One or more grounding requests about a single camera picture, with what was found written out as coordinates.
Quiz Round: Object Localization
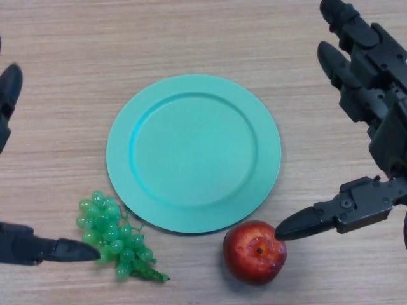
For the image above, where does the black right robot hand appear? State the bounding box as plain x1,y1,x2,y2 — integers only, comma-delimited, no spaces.
273,0,407,241

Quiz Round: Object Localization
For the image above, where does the green grape bunch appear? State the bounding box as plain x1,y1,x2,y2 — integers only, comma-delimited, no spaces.
75,189,171,283

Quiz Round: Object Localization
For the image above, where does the red apple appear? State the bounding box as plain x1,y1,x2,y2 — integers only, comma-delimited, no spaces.
222,220,289,285

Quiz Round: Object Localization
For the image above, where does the round teal green plate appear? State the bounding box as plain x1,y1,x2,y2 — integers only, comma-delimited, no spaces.
106,74,282,235

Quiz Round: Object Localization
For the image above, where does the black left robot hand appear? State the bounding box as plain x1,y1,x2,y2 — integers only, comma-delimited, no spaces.
0,63,102,266

